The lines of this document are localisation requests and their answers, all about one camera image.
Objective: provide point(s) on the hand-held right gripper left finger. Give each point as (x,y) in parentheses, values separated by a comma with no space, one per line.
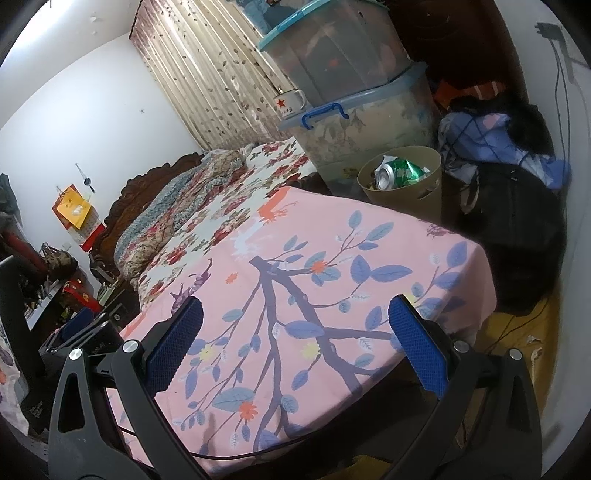
(175,344)

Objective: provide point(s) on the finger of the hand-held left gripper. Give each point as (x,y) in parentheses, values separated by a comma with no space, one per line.
(97,337)

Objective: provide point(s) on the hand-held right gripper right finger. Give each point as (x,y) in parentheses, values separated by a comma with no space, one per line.
(418,350)

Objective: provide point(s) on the tan trash bin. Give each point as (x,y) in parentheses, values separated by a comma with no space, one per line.
(415,203)

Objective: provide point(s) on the green soda can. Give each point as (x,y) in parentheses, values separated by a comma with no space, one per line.
(401,173)

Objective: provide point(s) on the red box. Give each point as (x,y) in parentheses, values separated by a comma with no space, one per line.
(81,297)

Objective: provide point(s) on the brown handbag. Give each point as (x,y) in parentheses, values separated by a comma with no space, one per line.
(57,261)

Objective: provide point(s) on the floral quilt and pillows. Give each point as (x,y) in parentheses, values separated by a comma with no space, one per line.
(207,230)

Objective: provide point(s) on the patchwork floral quilt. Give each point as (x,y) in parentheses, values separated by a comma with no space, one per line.
(161,217)

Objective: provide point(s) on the carved wooden headboard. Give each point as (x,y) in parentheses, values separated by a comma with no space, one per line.
(115,207)

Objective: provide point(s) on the hanging keys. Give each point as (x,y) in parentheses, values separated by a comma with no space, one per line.
(85,177)

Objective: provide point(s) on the black bag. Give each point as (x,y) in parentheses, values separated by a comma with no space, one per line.
(521,221)

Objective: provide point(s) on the pink leaf-print bed sheet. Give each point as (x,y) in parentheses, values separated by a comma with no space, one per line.
(300,221)

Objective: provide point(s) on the clear tub with blue lid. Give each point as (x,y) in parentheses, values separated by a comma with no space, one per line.
(369,134)

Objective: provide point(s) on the pile of clothes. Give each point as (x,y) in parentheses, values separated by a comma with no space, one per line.
(489,134)

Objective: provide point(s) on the white enamel mug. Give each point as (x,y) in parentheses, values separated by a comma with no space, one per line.
(286,105)

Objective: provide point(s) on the beige patterned curtain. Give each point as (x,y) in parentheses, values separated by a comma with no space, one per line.
(198,69)

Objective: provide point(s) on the clear storage box blue lid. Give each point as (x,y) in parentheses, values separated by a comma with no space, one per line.
(341,50)

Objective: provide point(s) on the dark wooden cabinet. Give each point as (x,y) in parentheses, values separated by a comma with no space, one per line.
(452,41)

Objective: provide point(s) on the red and yellow wall calendar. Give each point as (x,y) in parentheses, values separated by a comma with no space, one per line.
(74,207)

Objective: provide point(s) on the black wall charger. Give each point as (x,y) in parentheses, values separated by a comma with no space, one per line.
(548,30)

